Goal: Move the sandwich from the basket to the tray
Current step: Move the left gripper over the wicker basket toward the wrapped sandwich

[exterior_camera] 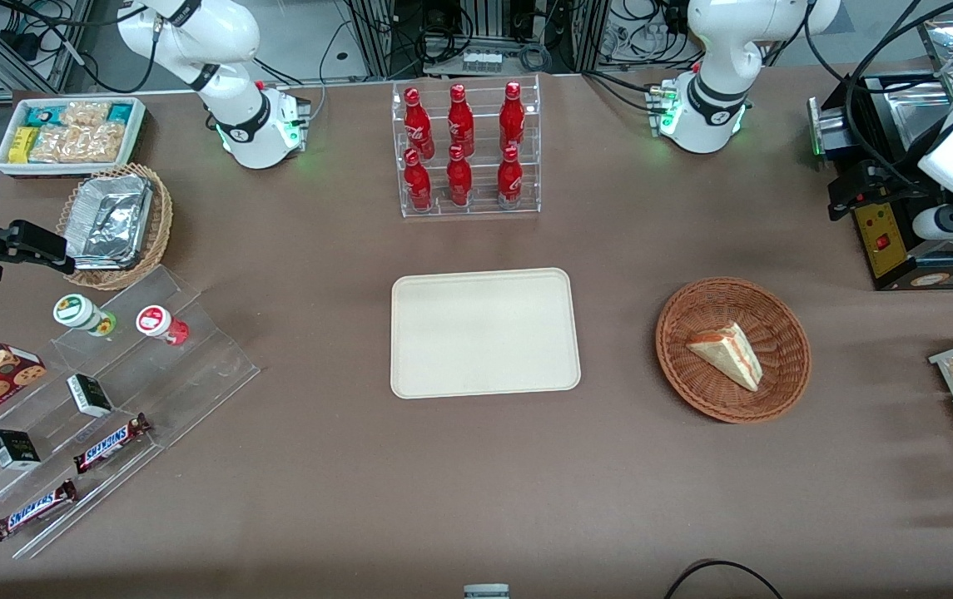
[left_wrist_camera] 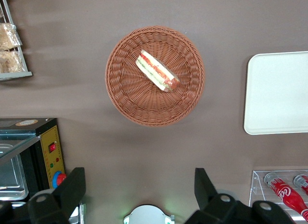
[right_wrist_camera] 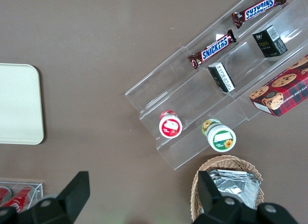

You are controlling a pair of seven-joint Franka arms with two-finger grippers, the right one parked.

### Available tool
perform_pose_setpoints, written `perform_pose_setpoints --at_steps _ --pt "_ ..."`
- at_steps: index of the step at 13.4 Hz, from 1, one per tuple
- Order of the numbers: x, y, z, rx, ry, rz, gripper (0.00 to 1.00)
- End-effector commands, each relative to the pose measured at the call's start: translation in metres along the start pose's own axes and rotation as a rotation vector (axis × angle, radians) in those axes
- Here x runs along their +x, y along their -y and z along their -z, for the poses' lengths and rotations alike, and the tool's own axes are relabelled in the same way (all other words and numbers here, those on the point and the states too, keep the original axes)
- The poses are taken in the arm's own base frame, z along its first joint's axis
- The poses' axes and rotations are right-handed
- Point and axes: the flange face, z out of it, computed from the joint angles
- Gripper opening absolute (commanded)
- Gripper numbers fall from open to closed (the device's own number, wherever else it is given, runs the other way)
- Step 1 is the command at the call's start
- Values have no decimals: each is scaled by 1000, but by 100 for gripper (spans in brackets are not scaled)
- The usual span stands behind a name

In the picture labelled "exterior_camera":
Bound triangular sandwich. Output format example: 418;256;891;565
686;323;764;393

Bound round brown wicker basket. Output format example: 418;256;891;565
655;277;812;425

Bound steel food pan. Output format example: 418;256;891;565
884;82;953;159

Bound clear acrylic stepped display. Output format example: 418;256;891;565
0;265;261;560

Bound small black box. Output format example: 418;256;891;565
67;374;114;418
0;428;42;472

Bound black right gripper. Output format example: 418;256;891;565
0;219;77;277

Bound green lid cup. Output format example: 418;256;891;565
52;293;117;338

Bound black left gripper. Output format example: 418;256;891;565
827;161;931;222

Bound white plastic snack bin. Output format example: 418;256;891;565
0;97;147;178

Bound black food warmer cabinet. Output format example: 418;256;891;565
809;12;953;292

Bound silver box with green light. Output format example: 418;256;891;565
807;96;853;161

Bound beige rectangular tray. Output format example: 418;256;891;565
390;267;583;400

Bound light wicker basket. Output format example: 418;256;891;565
56;163;174;291

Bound stacked aluminium foil containers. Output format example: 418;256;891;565
66;173;154;271

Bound clear bag of crackers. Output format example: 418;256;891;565
30;123;126;164
62;101;111;128

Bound black cable loop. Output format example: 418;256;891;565
663;559;785;599

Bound clear acrylic bottle rack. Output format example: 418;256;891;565
391;73;542;219

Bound Snickers chocolate bar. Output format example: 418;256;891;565
0;478;78;542
72;413;152;475

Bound red lid cup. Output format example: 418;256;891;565
136;304;191;347

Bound red cola bottle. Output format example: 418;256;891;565
499;81;526;152
497;145;524;209
447;83;475;157
446;145;474;207
403;87;435;159
404;148;433;211

